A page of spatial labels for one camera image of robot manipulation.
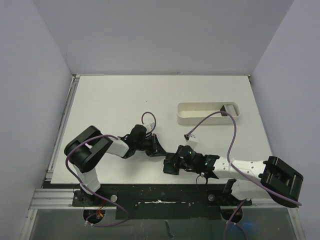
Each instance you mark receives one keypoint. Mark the aluminium frame rail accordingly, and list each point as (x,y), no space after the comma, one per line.
(50,199)

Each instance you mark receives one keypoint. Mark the white oblong plastic tray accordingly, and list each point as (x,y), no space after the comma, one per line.
(191,113)

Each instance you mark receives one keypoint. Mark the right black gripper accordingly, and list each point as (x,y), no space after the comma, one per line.
(175,161)

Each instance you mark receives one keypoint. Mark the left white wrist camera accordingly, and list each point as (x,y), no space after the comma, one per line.
(149,126)

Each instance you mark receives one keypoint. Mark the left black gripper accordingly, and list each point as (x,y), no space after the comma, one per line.
(156,149)

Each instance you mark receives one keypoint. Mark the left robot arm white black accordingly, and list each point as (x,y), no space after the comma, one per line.
(86,150)

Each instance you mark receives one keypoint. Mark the stack of silver credit cards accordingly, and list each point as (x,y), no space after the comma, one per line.
(228,108)

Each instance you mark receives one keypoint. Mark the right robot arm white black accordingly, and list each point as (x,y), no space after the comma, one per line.
(268,179)

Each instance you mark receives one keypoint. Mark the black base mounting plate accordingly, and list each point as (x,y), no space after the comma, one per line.
(153,202)

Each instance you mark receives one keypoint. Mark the black card holder wallet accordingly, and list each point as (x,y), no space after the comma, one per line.
(168,167)

